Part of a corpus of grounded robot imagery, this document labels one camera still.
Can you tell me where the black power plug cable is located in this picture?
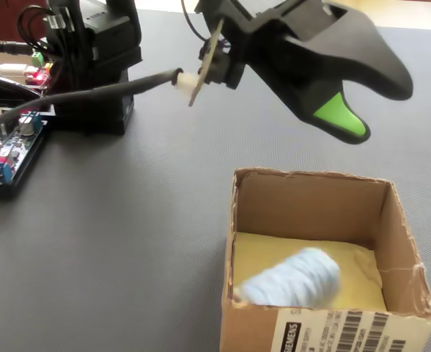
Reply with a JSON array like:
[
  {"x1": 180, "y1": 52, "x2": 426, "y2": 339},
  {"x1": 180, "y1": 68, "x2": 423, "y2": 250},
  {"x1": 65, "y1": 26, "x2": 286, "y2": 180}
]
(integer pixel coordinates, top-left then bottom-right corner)
[{"x1": 0, "y1": 41, "x2": 32, "y2": 56}]

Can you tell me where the open cardboard box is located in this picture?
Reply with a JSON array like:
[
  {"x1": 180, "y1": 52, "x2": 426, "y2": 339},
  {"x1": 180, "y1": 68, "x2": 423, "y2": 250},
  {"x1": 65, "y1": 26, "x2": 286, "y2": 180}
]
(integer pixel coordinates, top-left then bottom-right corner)
[{"x1": 219, "y1": 166, "x2": 431, "y2": 352}]

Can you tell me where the grey table mat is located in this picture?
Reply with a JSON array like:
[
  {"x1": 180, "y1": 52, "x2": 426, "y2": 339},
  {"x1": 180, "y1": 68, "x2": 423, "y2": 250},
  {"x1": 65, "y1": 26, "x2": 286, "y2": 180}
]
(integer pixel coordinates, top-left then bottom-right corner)
[{"x1": 0, "y1": 7, "x2": 431, "y2": 352}]

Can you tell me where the small red-lit controller board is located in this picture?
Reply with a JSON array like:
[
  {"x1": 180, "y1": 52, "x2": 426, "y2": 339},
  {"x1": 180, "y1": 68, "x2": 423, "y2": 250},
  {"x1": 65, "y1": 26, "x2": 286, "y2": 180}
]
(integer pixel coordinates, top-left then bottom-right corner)
[{"x1": 23, "y1": 51, "x2": 54, "y2": 88}]

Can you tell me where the black curved glossy object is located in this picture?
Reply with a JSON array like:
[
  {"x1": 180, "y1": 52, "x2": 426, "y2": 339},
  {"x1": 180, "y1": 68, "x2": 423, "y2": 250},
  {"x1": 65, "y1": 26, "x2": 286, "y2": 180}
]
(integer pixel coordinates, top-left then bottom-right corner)
[{"x1": 0, "y1": 71, "x2": 44, "y2": 109}]

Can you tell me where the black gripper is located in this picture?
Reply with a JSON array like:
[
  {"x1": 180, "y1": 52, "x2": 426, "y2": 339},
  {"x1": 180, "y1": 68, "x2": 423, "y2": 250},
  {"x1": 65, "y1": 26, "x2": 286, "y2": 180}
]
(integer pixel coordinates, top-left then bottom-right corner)
[{"x1": 195, "y1": 0, "x2": 415, "y2": 145}]

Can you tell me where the white USB cable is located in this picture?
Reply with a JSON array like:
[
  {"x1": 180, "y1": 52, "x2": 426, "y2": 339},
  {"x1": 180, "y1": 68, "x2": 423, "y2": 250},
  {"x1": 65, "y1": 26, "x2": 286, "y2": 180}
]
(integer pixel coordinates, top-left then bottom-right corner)
[{"x1": 0, "y1": 62, "x2": 30, "y2": 76}]

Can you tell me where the yellow foam pad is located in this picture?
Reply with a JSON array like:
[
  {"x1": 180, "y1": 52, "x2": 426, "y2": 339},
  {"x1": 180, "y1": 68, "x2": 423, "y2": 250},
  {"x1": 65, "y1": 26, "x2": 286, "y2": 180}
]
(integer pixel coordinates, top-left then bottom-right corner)
[{"x1": 232, "y1": 231, "x2": 388, "y2": 312}]

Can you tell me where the blue circuit board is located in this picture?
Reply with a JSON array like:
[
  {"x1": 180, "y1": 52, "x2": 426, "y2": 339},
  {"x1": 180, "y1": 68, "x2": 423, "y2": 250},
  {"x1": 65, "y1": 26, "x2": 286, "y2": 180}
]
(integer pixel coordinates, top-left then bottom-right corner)
[{"x1": 0, "y1": 111, "x2": 45, "y2": 184}]

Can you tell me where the thick black camera cable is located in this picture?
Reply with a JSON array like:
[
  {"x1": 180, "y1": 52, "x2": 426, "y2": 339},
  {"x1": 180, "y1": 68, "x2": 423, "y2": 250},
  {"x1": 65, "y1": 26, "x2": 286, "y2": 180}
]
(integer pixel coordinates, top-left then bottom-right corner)
[{"x1": 0, "y1": 67, "x2": 185, "y2": 147}]

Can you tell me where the gripper camera circuit board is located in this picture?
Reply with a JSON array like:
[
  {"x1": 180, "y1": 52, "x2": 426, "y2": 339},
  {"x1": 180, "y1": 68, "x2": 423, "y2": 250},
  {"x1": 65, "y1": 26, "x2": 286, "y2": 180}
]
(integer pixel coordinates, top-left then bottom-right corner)
[{"x1": 188, "y1": 18, "x2": 246, "y2": 108}]

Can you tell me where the light blue cloth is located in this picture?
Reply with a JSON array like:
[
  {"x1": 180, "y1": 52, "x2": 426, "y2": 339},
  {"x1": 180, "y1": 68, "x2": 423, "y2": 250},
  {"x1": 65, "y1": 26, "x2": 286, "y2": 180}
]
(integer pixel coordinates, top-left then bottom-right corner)
[{"x1": 233, "y1": 247, "x2": 342, "y2": 308}]

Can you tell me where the electronics controller board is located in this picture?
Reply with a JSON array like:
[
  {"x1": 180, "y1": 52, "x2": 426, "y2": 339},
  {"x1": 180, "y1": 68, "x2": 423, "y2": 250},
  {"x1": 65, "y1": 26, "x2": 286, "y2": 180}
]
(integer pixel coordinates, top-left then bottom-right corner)
[{"x1": 0, "y1": 109, "x2": 57, "y2": 201}]

